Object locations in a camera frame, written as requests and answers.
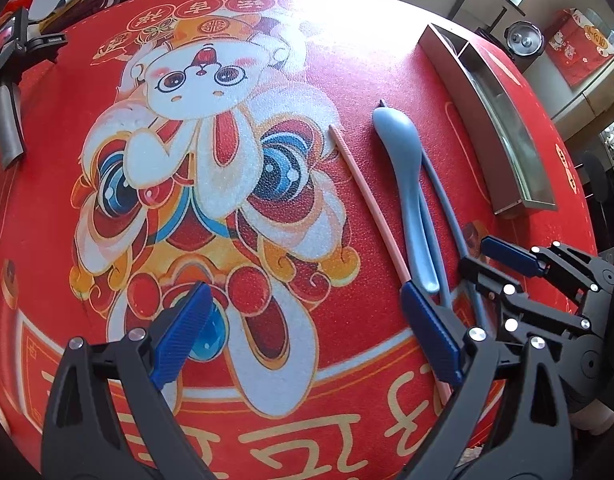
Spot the blue chopstick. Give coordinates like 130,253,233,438
419,148,488,334
376,98,454,311

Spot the pink chopstick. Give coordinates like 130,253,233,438
327,122,454,406

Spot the blue plastic spoon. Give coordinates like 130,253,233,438
371,104,441,295

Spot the white kitchen cabinet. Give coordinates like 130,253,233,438
523,54,614,140

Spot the right hand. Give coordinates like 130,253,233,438
569,400,614,436

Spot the stainless steel utensil holder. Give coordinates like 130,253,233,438
419,24,557,218

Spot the red gift bag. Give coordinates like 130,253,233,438
544,8,614,87

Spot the red festive rabbit mat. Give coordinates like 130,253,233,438
0,0,595,479

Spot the black phone tripod stand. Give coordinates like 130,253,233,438
0,8,68,169

